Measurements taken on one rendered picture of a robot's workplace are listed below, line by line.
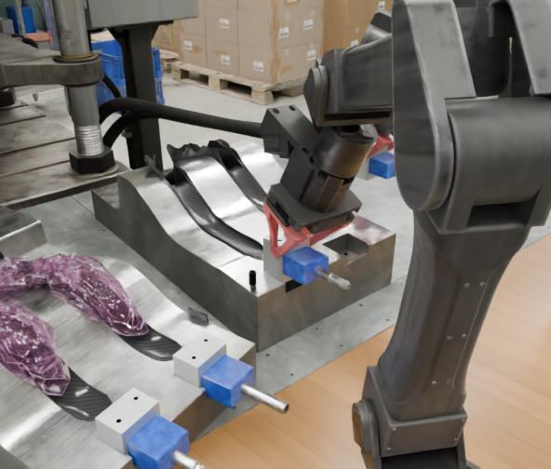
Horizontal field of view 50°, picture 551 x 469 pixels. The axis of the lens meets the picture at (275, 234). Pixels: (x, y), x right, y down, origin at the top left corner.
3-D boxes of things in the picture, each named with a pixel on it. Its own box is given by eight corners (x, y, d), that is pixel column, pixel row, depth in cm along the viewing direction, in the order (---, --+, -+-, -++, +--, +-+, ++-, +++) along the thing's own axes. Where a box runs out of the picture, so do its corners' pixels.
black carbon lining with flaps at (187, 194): (338, 242, 88) (341, 183, 84) (252, 278, 79) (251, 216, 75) (209, 173, 112) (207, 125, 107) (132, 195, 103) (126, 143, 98)
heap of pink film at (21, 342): (162, 322, 73) (156, 268, 69) (41, 410, 60) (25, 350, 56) (30, 261, 85) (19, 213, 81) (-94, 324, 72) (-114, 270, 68)
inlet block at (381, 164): (431, 189, 95) (435, 157, 92) (411, 197, 92) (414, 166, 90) (370, 167, 104) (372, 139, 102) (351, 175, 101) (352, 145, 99)
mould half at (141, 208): (391, 284, 91) (399, 205, 84) (258, 354, 76) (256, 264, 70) (210, 183, 125) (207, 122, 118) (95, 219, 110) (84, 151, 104)
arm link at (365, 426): (352, 392, 51) (372, 442, 46) (447, 380, 53) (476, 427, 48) (348, 443, 54) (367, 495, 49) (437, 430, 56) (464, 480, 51)
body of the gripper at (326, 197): (263, 196, 69) (284, 149, 63) (327, 180, 75) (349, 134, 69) (295, 236, 66) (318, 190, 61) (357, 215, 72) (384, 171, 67)
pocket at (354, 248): (369, 266, 85) (370, 245, 83) (342, 279, 82) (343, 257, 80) (346, 254, 88) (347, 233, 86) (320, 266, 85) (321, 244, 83)
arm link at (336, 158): (302, 140, 67) (323, 90, 63) (345, 147, 69) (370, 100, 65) (314, 181, 63) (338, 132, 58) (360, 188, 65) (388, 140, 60)
